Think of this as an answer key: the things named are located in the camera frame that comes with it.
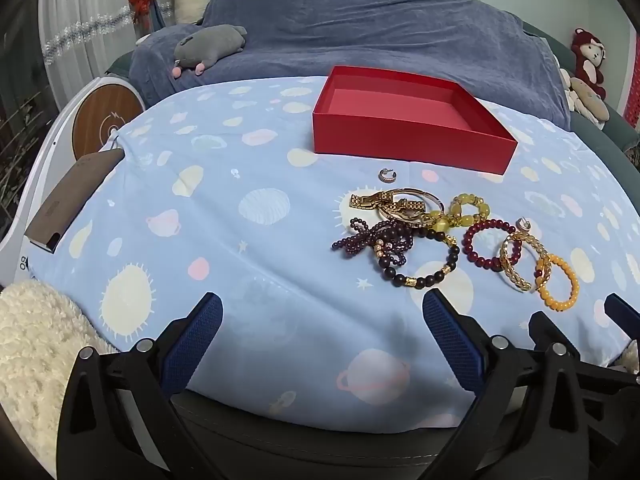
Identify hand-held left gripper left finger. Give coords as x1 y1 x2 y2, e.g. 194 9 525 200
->
56 292 224 480

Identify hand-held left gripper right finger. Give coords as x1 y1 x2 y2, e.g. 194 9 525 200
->
421 289 608 480

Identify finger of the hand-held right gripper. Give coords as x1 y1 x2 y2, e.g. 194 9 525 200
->
604 294 640 345
582 362 640 480

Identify orange bead bracelet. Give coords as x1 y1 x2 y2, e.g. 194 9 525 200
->
534 254 581 312

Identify black and gold bead bracelet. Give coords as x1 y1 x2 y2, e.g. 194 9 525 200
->
378 227 462 289

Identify gold chain bracelet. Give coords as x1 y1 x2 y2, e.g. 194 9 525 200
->
499 232 549 292

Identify red bead bracelet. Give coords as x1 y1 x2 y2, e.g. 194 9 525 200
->
462 219 524 266

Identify dark purple garnet bead bracelet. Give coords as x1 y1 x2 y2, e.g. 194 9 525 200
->
331 217 417 269

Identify yellow bead bracelet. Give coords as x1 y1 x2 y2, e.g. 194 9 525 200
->
422 192 492 233

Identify gold link watch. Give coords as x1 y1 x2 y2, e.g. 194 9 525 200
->
348 187 446 222

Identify red cardboard box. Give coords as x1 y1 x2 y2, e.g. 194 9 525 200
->
312 65 519 177

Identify brown flat case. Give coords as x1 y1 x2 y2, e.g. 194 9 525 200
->
25 148 126 255

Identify beige plush toy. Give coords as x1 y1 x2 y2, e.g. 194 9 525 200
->
559 67 611 123

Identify red patterned cloth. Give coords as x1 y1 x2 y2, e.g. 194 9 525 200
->
619 30 640 128

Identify white stand with wooden disc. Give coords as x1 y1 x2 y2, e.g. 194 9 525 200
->
0 72 147 286

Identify red monkey plush toy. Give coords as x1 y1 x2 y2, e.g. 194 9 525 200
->
571 28 608 101

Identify dried grass stalks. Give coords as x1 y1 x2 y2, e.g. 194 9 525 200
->
0 75 51 221

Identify grey plush toy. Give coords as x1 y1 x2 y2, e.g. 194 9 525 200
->
171 24 249 79

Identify blue-grey blanket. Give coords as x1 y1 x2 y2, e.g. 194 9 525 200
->
129 0 572 131

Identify red ribbon bow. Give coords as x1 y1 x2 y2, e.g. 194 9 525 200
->
128 0 157 23

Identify white sheer curtain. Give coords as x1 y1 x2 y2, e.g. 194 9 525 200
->
37 0 138 111

